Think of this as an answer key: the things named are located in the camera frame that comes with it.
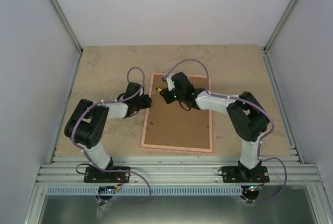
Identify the pink picture frame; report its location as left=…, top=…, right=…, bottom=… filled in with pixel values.
left=141, top=72, right=213, bottom=153

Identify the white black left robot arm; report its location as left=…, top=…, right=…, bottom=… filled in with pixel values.
left=64, top=82, right=152, bottom=182

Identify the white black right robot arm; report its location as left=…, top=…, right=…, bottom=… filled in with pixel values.
left=159, top=72, right=270, bottom=182

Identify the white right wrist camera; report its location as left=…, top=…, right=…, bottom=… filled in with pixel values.
left=162, top=73, right=175, bottom=91

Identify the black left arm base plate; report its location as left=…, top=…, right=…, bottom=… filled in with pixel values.
left=83, top=165, right=130, bottom=184

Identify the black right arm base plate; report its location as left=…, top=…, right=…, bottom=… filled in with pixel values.
left=222, top=166, right=270, bottom=183

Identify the grey slotted cable duct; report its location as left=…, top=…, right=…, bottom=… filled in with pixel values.
left=46, top=186, right=244, bottom=196

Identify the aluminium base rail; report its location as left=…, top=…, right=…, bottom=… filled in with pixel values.
left=36, top=156, right=322, bottom=186

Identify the left aluminium corner post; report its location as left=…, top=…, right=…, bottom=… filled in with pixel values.
left=49, top=0, right=83, bottom=56

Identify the aluminium corner post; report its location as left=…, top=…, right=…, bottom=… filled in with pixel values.
left=49, top=0, right=83, bottom=56
left=262, top=0, right=299, bottom=55

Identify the right aluminium corner post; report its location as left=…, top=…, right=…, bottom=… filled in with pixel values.
left=262, top=0, right=299, bottom=55

